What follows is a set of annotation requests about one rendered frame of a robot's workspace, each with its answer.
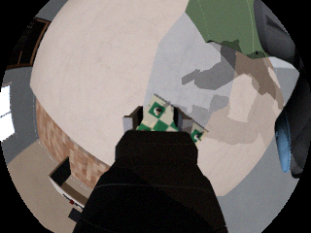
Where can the green and cream chessboard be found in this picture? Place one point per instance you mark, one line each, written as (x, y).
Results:
(165, 122)

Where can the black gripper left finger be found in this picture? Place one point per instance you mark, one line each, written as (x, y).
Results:
(134, 120)

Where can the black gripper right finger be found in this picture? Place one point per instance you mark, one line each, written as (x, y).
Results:
(181, 121)

